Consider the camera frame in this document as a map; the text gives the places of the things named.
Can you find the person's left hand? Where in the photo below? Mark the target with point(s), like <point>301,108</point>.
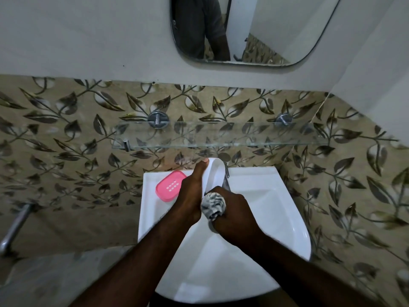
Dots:
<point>190,195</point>

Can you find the person's right hand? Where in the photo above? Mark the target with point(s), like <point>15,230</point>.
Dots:
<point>238,217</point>

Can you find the pink soap dish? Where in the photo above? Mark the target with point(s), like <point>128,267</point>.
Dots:
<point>169,187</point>

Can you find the checkered cleaning cloth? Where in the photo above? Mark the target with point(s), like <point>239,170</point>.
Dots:
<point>212,206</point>

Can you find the white soap dish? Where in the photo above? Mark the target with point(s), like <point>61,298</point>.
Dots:
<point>214,174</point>

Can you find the glass shelf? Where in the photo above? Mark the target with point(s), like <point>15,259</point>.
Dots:
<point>223,135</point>

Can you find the person's right forearm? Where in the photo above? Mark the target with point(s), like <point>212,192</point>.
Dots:
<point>306,278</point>

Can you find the person's left forearm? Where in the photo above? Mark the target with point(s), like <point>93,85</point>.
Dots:
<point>137,271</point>

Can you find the white sink basin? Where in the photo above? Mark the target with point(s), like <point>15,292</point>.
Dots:
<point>271,220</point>

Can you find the chrome faucet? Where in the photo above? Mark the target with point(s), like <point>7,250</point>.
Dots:
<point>227,175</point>

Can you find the chrome wall tap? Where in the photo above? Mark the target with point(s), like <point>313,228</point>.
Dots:
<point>14,228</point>

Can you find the rounded wall mirror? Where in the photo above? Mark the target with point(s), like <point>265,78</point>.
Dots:
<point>281,25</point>

